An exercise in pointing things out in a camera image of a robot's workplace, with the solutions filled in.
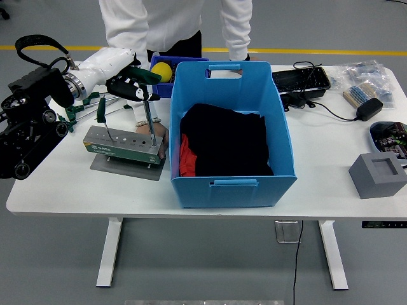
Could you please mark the person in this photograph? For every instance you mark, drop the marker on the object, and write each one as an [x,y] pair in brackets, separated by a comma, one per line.
[175,19]

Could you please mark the grey hollow cube block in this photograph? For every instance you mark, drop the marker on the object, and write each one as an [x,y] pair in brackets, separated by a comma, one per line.
[372,184]

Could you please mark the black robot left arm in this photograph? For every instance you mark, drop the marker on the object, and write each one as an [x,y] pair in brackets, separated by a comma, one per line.
[31,127]

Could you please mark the person's left hand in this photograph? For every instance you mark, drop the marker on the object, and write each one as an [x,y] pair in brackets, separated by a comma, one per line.
[252,58]

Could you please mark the black chair caster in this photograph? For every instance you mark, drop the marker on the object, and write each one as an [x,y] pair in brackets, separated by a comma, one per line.
[4,13]

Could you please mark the clear plastic bag of parts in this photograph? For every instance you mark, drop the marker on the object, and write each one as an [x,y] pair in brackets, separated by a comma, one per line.
[365,71]

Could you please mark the black cloth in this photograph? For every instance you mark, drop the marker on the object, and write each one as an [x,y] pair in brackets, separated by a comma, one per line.
[229,143]

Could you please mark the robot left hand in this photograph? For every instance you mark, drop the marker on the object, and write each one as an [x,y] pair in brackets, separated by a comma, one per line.
[105,65]

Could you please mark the small blue parts bin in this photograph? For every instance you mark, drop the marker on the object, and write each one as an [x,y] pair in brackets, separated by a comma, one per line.
[165,90]

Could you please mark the pile of electronic components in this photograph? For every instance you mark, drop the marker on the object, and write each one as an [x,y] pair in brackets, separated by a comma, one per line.
[392,138]

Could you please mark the light blue bowl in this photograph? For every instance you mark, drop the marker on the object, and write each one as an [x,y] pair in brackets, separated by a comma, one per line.
[372,138]

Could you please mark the person's right hand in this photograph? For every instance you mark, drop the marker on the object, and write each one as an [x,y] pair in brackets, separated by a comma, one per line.
[160,135]

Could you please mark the black plastic tray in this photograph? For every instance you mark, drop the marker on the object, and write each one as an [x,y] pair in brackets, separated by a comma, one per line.
[299,81]

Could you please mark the grey green hex key stand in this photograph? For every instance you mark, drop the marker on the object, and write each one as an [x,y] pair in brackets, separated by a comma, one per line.
[124,152]

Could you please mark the taped resistor bundle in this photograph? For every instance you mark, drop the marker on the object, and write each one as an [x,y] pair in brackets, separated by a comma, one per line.
[359,93]

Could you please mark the metal floor plate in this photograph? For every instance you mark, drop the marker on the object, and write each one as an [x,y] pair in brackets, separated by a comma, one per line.
[286,232]

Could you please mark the person's left forearm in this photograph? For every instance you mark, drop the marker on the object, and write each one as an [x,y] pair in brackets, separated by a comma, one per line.
[238,41]

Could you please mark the person's right forearm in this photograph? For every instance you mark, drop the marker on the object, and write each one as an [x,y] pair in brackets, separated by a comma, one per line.
[141,111]

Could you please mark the black power adapter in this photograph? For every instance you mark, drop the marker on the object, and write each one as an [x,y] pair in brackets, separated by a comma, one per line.
[369,109]

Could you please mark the red cloth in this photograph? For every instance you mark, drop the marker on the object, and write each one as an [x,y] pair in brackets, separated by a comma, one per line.
[186,157]

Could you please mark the white table leg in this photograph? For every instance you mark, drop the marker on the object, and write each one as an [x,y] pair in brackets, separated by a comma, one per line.
[334,254]
[109,254]

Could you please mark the blue folding storage box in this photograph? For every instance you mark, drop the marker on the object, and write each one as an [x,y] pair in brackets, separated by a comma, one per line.
[235,193]

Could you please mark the black table control panel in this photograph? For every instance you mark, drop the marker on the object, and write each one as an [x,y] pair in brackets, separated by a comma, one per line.
[384,224]

